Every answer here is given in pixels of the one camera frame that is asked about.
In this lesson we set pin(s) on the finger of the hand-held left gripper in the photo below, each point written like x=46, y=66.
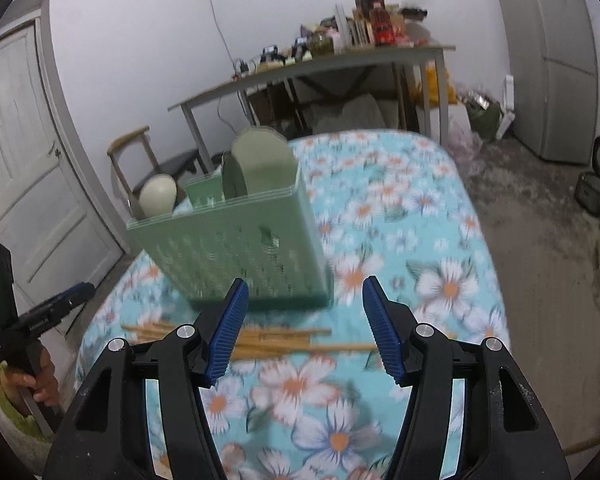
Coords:
x=70, y=297

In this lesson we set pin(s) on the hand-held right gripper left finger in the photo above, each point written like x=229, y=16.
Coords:
x=225, y=340

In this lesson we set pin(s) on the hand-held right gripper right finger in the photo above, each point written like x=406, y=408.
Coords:
x=385, y=340

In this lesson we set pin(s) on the bundle of wooden chopsticks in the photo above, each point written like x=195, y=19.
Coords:
x=280, y=342

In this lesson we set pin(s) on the green perforated utensil holder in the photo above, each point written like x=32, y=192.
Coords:
x=240, y=255

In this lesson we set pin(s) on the white ceramic spoon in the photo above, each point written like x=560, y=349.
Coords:
x=157, y=195

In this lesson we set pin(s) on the person's left forearm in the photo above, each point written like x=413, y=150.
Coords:
x=10, y=410

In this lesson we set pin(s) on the person's left hand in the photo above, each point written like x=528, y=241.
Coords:
x=47, y=385

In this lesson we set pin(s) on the floral turquoise blanket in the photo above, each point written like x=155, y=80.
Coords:
x=430, y=240

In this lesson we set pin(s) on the white panelled door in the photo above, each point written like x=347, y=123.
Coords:
x=25, y=160

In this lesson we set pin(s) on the wooden chair black seat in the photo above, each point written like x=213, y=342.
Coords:
x=172, y=165

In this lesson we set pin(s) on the translucent pinkish plastic bag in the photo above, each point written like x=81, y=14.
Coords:
x=462, y=140

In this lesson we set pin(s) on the dark green bag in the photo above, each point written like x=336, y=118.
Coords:
x=482, y=115

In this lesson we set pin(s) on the yellow plastic bag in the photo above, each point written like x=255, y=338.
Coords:
x=432, y=82

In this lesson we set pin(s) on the black rice cooker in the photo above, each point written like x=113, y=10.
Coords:
x=597, y=185

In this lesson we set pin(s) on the white plastic object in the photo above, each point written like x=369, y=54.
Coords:
x=506, y=105

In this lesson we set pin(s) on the grey metal-framed table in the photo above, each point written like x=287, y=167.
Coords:
x=330, y=60

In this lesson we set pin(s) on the small black device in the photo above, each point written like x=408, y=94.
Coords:
x=272, y=54

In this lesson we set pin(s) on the glass jar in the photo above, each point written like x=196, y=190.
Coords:
x=321, y=44

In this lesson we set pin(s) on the red cooking oil bottle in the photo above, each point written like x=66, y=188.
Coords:
x=380, y=25

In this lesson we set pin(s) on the clutter of bottles and jars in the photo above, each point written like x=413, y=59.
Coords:
x=357, y=22

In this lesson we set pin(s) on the silver refrigerator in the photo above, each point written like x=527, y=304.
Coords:
x=555, y=60

